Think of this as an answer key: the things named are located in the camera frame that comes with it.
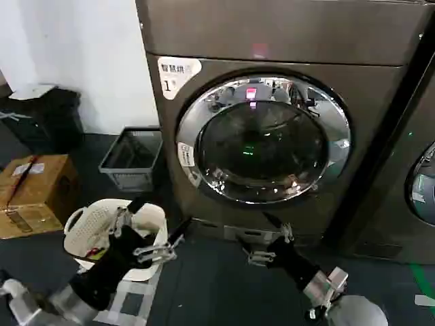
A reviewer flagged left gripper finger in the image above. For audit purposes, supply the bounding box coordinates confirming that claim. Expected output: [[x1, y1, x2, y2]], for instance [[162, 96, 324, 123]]
[[133, 218, 194, 265], [113, 196, 147, 238]]

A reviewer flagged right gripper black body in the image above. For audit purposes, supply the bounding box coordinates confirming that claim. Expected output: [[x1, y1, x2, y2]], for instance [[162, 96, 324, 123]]
[[271, 235, 323, 292]]

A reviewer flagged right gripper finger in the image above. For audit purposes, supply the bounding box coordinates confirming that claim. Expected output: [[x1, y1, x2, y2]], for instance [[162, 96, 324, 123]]
[[261, 210, 296, 242], [235, 236, 277, 268]]

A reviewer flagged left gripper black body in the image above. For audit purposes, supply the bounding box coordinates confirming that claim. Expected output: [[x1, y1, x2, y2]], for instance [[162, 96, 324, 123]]
[[71, 223, 158, 312]]

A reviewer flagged white perforated laundry basket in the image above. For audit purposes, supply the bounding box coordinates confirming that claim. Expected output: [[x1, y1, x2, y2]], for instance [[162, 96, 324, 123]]
[[63, 198, 169, 283]]

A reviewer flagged checkered floor mat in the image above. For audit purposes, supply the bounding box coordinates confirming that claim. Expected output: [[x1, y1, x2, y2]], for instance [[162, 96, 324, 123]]
[[93, 264, 161, 326]]

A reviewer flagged grey plastic crate basket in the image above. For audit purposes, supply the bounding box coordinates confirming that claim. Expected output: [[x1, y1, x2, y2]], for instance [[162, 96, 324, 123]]
[[98, 126, 164, 193]]

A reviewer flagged brown cardboard box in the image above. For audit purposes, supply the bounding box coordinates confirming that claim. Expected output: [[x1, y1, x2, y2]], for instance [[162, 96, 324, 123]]
[[0, 153, 81, 218]]

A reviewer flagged round glass dryer door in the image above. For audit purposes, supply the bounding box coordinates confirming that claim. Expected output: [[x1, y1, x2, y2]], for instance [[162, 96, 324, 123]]
[[175, 67, 353, 209]]

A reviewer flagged flat taped cardboard box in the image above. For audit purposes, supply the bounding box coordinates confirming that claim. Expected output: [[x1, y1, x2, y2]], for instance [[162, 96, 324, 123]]
[[0, 203, 66, 240]]

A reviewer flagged grey dryer with teal door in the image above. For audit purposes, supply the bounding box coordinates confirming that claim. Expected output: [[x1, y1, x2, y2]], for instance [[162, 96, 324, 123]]
[[325, 50, 435, 266]]

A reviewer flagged black bin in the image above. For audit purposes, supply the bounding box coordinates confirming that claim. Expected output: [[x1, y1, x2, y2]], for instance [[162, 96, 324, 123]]
[[0, 86, 85, 154]]

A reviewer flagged green floor tape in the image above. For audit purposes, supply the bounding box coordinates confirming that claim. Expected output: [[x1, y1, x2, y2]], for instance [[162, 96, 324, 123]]
[[408, 262, 435, 308]]

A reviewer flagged white number sticker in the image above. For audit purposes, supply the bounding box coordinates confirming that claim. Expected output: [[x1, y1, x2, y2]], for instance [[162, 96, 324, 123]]
[[157, 56, 203, 101]]

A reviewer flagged white sheet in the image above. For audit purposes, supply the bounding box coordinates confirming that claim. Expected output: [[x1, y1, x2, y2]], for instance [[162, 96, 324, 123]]
[[7, 82, 57, 101]]

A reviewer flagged grey front-load dryer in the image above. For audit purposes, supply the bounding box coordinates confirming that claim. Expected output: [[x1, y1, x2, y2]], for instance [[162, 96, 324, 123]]
[[135, 0, 435, 266]]

